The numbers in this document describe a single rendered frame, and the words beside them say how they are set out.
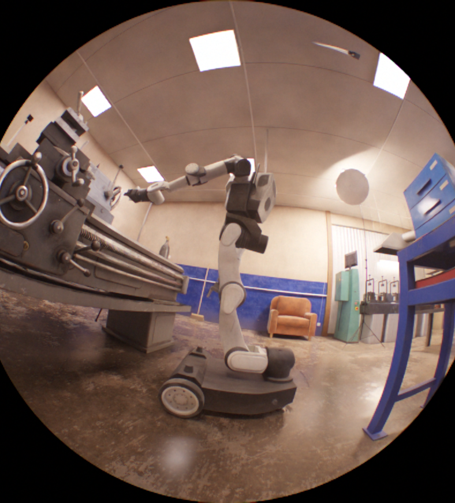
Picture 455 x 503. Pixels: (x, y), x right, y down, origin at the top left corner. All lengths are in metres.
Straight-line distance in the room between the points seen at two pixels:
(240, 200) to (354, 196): 2.82
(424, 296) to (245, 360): 0.84
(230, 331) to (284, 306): 2.95
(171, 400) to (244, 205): 1.06
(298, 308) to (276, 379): 2.95
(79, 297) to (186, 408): 0.65
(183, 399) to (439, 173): 1.52
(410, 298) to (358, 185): 2.91
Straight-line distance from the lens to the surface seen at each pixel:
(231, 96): 3.07
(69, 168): 0.68
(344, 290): 3.79
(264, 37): 2.82
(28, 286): 0.73
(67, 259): 0.71
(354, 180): 3.57
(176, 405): 0.86
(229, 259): 0.92
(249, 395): 0.86
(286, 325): 3.47
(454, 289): 0.71
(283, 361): 0.99
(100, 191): 1.20
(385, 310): 3.99
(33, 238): 0.71
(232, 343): 0.93
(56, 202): 0.74
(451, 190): 0.98
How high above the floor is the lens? 0.58
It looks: 17 degrees up
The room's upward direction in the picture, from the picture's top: 10 degrees clockwise
